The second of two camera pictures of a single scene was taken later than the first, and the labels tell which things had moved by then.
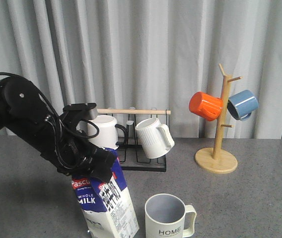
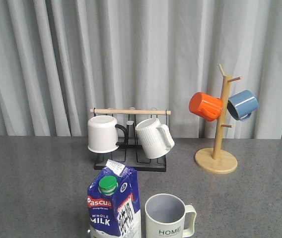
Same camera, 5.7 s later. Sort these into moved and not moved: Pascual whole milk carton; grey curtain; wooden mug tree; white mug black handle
Moved: Pascual whole milk carton
Not moved: grey curtain; wooden mug tree; white mug black handle
